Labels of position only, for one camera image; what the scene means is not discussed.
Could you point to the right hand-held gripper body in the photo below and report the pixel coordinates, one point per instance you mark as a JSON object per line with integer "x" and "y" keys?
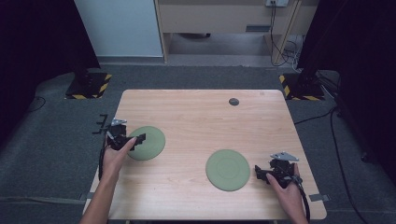
{"x": 282, "y": 169}

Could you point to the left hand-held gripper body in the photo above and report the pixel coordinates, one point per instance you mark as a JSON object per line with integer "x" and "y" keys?
{"x": 116, "y": 137}

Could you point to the small green plate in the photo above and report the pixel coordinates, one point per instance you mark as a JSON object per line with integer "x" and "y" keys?
{"x": 152, "y": 143}

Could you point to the large green plate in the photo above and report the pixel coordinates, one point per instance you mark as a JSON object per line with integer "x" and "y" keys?
{"x": 228, "y": 170}

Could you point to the person's left hand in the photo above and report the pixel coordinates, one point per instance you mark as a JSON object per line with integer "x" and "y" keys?
{"x": 114, "y": 160}

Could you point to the person's right hand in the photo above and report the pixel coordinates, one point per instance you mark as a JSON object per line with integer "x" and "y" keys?
{"x": 288, "y": 197}

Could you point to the grey tape strip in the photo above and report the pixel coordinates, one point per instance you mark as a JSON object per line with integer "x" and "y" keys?
{"x": 319, "y": 197}
{"x": 86, "y": 196}

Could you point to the black stand with striped base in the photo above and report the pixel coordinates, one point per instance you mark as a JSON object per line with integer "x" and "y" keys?
{"x": 303, "y": 87}
{"x": 88, "y": 85}

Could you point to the grey round table grommet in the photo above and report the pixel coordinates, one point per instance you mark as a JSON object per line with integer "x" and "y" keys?
{"x": 233, "y": 101}

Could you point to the white panel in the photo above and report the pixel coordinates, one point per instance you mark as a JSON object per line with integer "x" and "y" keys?
{"x": 120, "y": 28}

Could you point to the black curtain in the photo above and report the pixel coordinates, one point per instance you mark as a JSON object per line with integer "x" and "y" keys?
{"x": 37, "y": 62}
{"x": 361, "y": 62}

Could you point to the beige wooden cabinet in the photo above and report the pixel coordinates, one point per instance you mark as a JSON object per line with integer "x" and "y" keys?
{"x": 218, "y": 18}

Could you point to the white power socket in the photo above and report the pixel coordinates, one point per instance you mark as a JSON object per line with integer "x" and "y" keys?
{"x": 277, "y": 2}

